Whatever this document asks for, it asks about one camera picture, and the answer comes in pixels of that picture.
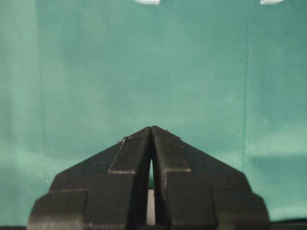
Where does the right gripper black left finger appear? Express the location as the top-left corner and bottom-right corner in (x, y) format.
(27, 127), (152, 230)

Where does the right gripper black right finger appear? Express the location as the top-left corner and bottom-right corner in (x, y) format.
(152, 126), (270, 230)

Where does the green table cloth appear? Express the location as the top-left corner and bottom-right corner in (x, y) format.
(0, 0), (307, 226)

